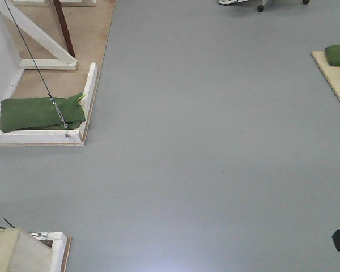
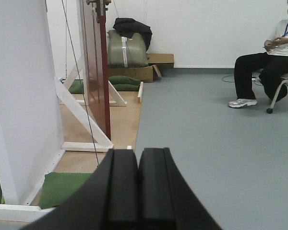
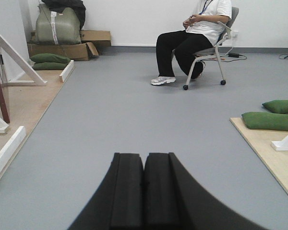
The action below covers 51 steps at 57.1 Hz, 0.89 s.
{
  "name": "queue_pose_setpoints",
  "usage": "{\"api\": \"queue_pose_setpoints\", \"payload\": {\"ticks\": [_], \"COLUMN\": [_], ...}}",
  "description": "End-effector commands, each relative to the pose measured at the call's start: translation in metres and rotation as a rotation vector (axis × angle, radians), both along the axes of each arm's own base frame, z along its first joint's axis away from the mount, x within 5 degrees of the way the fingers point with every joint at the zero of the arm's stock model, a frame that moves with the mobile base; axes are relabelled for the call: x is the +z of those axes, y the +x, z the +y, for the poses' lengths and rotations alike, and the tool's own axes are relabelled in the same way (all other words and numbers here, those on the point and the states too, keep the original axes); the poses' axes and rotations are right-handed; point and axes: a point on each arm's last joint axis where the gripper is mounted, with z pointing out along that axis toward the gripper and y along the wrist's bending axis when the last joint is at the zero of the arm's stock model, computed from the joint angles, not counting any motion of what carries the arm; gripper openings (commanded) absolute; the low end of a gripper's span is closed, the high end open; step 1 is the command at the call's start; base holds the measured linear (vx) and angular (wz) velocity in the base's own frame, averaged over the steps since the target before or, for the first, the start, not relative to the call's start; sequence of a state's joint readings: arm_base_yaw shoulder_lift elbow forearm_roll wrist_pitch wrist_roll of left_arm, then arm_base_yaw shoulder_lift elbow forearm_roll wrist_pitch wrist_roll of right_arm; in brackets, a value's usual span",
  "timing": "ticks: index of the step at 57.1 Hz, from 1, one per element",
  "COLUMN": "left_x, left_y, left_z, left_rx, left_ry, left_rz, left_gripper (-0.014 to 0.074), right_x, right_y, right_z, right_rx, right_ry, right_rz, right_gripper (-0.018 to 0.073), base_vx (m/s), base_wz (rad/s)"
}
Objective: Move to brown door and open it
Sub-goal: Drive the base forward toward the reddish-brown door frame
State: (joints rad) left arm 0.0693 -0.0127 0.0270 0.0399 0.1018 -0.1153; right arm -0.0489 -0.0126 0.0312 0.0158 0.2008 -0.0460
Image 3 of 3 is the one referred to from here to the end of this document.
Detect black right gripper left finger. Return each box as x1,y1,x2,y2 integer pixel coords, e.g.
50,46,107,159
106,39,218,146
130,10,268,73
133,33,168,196
69,153,143,230

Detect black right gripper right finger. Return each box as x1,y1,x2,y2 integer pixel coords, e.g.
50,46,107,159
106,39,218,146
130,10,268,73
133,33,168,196
144,153,263,230

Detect plywood base board right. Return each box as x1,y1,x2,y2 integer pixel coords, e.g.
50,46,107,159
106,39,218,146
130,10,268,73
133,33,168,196
230,118,288,194

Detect plywood base board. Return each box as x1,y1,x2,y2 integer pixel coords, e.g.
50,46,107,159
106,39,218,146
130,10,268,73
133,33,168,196
0,70,74,170
230,118,288,194

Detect front green sandbag right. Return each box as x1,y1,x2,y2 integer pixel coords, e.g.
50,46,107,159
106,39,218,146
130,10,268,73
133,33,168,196
241,112,288,131

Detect green sandbag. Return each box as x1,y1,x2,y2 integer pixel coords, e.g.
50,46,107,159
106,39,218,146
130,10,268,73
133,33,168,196
32,62,68,70
30,53,71,64
262,100,288,114
241,112,288,131

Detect plywood base board left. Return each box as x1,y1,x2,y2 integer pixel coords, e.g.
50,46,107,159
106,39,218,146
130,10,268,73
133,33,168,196
0,70,74,170

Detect rear green sandbag right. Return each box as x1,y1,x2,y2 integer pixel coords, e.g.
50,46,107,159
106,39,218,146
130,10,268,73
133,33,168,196
262,100,288,114

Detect grey rolling chair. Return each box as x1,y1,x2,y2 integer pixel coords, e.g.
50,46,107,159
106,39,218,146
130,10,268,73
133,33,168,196
183,7,239,90

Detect lower green sandbag left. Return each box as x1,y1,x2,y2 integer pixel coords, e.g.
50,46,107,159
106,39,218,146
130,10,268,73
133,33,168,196
32,62,68,70

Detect black power adapter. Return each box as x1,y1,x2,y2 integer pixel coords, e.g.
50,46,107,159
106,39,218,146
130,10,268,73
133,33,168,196
228,52,240,58

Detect open flat cardboard box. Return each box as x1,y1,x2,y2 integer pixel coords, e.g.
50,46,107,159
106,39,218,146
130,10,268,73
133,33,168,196
27,42,99,61

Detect upper green sandbag left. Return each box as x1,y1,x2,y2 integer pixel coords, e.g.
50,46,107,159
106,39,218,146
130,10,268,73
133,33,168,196
30,53,71,64

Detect closed brown cardboard box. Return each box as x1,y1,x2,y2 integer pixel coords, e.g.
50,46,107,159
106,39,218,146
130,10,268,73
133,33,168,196
80,30,111,46

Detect seated person white shirt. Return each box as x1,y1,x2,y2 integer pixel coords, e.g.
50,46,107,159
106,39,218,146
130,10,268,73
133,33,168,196
151,0,232,86

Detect olive green woven sack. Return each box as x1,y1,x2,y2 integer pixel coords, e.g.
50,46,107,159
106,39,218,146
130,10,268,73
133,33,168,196
33,3,81,45

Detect black jacket on sack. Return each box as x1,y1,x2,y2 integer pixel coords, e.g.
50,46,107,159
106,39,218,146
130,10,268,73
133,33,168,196
42,0,86,30

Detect near white wooden rail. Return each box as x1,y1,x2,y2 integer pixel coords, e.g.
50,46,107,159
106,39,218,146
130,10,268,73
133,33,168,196
0,126,26,179

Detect white door frame support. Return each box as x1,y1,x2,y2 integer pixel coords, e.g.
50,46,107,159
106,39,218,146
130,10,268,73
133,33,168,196
0,0,48,134

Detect white wooden edge rail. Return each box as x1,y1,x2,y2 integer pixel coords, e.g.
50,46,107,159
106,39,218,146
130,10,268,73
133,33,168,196
59,60,74,83

